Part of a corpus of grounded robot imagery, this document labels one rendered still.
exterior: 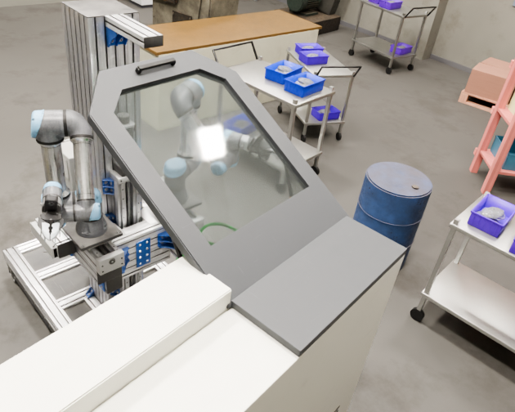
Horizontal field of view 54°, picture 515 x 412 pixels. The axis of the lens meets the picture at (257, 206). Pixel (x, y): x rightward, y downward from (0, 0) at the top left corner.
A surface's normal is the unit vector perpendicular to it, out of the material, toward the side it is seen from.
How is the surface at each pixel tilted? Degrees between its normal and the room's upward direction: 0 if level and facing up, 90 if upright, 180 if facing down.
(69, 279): 0
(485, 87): 90
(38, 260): 0
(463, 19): 90
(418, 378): 0
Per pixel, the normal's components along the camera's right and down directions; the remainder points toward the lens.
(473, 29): -0.73, 0.32
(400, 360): 0.11, -0.81
